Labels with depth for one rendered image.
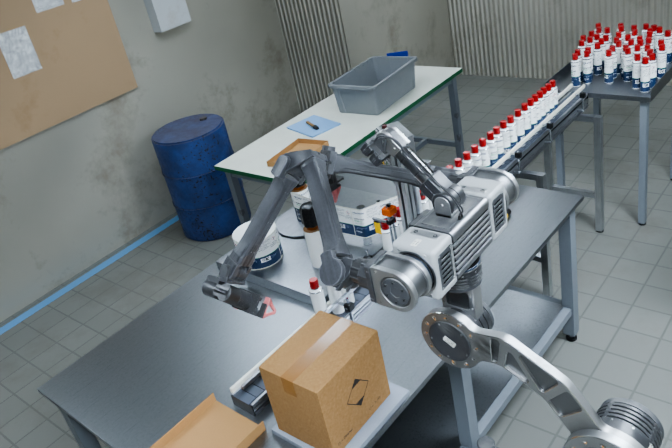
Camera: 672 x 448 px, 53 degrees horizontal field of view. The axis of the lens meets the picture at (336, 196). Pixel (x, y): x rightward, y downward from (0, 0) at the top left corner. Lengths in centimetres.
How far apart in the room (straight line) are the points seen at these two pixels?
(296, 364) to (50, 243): 347
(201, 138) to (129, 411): 264
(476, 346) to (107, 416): 137
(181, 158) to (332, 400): 315
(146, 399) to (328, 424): 83
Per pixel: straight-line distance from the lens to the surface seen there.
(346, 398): 209
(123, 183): 551
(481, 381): 320
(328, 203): 189
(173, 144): 489
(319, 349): 210
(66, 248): 537
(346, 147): 417
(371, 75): 507
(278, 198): 201
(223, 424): 241
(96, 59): 528
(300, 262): 297
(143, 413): 259
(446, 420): 305
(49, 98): 511
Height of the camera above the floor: 246
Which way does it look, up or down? 27 degrees down
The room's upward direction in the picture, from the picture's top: 13 degrees counter-clockwise
